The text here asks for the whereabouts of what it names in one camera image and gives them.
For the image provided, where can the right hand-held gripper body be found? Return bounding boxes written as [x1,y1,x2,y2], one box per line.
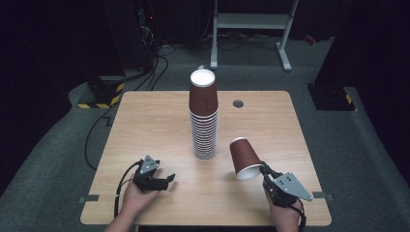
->
[263,172,314,208]

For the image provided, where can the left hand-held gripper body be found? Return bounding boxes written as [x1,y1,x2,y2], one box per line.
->
[132,155,162,193]

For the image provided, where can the single brown paper cup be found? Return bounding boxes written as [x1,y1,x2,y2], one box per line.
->
[229,136,265,182]

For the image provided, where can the stack of brown paper cups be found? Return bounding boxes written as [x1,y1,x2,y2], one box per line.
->
[189,68,220,161]

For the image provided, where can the person's left hand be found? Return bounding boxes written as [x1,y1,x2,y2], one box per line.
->
[122,181,161,218]

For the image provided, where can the person's right hand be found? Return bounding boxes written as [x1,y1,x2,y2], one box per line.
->
[264,188,303,226]

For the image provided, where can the yellow black striped stand base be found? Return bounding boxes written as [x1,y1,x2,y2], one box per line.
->
[76,75,126,110]

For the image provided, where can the black stand base yellow mark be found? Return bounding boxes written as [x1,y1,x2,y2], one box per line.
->
[307,83,358,112]

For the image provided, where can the white metal stand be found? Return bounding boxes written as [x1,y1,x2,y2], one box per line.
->
[210,0,299,73]

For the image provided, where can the left hand-held gripper black cable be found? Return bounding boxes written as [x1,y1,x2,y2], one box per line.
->
[113,159,143,219]

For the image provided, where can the hand-held gripper black cable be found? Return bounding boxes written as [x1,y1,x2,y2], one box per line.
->
[113,159,143,219]
[289,197,308,232]

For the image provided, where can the right hand-held gripper black cable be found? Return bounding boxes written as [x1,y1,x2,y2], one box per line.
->
[289,197,308,232]

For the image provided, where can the grey table edge bracket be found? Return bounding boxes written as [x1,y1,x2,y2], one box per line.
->
[78,194,101,205]
[312,190,335,201]

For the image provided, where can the long black floor cable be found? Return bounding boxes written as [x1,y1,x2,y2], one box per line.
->
[84,104,118,172]

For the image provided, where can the black floor cable bundle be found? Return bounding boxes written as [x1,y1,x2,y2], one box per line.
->
[133,44,178,92]

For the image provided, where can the cables under white stand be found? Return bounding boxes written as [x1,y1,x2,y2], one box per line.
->
[200,30,281,52]

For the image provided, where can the dark equipment rack with wires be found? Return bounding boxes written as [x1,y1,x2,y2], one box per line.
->
[136,0,162,73]

